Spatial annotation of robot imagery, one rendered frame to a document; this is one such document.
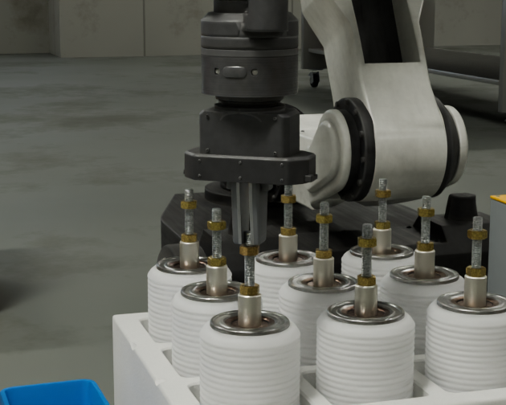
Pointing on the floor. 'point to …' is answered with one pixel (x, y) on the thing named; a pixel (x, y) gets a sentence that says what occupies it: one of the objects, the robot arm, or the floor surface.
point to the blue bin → (55, 394)
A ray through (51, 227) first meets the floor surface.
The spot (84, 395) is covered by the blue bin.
